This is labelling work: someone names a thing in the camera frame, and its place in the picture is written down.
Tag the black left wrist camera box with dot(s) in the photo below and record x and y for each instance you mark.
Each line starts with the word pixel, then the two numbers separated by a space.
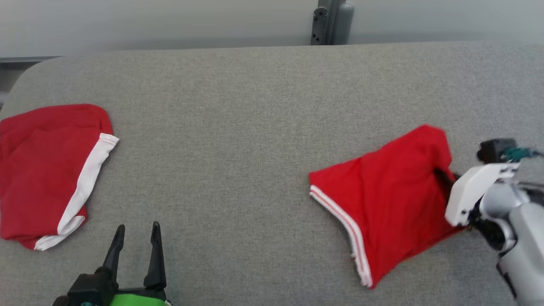
pixel 91 289

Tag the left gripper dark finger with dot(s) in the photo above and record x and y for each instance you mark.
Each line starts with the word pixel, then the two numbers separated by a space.
pixel 156 263
pixel 114 259

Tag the red white basketball jersey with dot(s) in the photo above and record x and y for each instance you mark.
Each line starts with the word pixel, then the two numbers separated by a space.
pixel 391 199

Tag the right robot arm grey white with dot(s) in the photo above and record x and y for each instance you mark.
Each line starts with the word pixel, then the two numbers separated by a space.
pixel 522 238

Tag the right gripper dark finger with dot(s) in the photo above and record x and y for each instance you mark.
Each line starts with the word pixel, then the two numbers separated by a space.
pixel 447 180

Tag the black perforated metal bracket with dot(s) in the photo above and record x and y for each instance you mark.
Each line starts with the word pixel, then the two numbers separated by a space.
pixel 318 27

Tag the grey cylindrical post cap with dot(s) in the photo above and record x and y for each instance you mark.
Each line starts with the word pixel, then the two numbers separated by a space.
pixel 345 23

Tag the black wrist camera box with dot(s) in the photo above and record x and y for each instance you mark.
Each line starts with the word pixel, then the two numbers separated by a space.
pixel 495 151
pixel 91 289

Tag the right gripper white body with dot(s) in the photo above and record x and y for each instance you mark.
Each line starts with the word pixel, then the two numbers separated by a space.
pixel 471 191

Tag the red shorts with white band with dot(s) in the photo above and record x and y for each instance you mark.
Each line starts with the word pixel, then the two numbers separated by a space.
pixel 38 170

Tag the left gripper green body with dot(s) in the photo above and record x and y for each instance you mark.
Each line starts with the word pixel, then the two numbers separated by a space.
pixel 140 298

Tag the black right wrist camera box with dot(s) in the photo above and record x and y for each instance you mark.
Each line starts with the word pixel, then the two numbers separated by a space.
pixel 495 151

